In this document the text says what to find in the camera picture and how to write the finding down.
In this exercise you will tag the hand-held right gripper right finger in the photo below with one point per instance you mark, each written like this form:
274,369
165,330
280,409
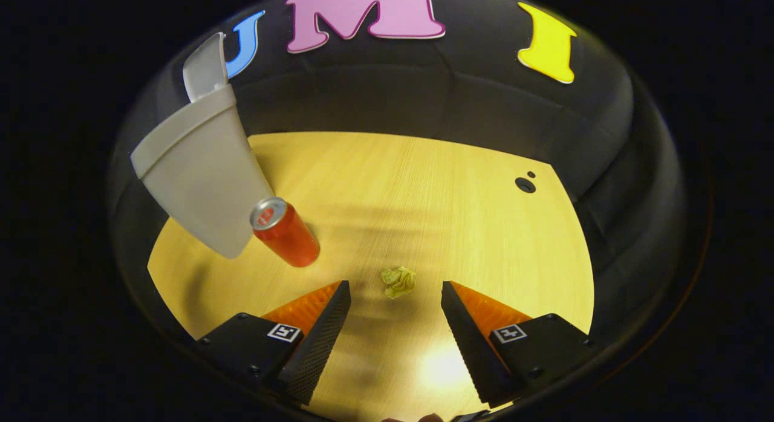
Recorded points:
468,349

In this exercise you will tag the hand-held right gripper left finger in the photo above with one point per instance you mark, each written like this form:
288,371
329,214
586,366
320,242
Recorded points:
320,343

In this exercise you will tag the yellow-green paper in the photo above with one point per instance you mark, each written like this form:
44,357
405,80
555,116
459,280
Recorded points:
399,282

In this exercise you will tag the red pop can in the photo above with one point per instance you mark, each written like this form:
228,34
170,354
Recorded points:
287,234

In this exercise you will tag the white desktop garbage bin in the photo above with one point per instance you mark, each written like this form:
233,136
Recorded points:
199,180

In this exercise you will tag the wooden desktop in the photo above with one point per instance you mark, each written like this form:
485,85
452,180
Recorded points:
423,216

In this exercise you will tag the black backdrop cloth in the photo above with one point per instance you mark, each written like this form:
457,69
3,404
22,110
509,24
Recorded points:
393,89

